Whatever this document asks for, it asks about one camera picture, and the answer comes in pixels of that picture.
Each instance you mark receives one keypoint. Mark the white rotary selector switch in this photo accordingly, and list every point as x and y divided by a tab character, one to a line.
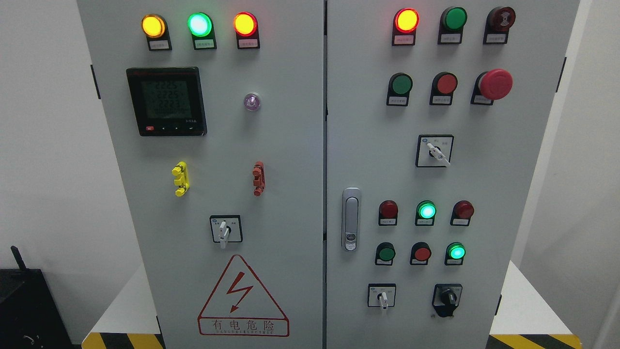
226	230

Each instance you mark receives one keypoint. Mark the yellow indicator light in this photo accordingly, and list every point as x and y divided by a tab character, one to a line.
156	31

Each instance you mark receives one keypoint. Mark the red terminal connector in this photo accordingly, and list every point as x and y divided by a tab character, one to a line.
259	178

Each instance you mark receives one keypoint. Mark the dark red indicator left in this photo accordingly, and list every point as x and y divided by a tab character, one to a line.
388	213

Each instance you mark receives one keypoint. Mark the dark red indicator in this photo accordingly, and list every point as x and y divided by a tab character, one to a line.
462	213
388	213

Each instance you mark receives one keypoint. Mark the clear small lamp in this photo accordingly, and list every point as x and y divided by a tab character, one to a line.
252	102

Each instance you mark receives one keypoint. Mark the green push button lower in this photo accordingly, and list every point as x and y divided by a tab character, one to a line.
385	253

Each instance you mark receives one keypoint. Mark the green push button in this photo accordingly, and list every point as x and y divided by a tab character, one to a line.
452	21
385	253

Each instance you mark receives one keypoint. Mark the left grey cabinet door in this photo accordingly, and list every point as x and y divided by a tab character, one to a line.
283	228

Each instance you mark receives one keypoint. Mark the grey cabinet door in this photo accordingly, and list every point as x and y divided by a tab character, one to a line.
283	228
373	147

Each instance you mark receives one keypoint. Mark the lit green indicator middle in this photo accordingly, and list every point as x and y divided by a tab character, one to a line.
425	213

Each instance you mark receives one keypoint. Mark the white rotary selector upper right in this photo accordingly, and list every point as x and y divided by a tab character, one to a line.
434	151

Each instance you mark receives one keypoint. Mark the white rotary selector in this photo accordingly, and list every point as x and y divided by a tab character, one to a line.
434	151
381	295

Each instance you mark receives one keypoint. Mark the green push button second row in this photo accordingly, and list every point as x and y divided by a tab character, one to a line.
398	90

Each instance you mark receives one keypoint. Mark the yellow terminal connector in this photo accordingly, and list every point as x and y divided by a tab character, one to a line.
179	172

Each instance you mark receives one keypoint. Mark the red push button lower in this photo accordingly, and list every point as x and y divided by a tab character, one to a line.
420	253

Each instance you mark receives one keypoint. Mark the white rotary selector lower right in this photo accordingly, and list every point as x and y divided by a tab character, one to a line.
381	295

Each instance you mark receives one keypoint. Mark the right grey cabinet door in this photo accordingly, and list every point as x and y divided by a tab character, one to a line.
373	147

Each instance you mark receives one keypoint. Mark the red electric warning sticker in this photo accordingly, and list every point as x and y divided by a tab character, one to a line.
240	305

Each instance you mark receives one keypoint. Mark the dark red indicator right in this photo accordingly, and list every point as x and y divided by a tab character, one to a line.
462	213

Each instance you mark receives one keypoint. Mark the black digital power meter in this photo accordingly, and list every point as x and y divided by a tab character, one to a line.
167	101

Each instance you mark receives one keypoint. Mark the red indicator light top left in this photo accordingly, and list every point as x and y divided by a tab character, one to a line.
246	31

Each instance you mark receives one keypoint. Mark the red push button second row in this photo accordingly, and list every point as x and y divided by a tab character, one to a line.
443	86

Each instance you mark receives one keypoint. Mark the lit green button lower right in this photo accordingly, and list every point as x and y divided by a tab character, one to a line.
455	254

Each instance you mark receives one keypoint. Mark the red lit indicator right door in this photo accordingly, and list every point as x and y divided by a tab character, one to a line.
404	27

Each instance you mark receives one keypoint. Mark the green indicator light top left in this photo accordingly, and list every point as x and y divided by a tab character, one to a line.
202	30

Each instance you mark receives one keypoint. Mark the red emergency stop mushroom button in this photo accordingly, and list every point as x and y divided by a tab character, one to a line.
491	86

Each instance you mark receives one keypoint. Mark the green push button top right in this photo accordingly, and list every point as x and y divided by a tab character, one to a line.
452	21

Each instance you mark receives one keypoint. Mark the red buzzer alarm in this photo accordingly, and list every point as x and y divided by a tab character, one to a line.
498	24

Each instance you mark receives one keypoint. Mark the white platform with hazard stripes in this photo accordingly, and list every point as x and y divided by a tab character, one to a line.
524	319

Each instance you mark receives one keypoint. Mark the black box with antenna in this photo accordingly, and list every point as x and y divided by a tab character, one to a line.
29	318

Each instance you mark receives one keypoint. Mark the silver door lock handle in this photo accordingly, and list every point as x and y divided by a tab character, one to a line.
350	218

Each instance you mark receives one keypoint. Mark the black rotary knob switch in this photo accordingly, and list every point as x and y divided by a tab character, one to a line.
445	299

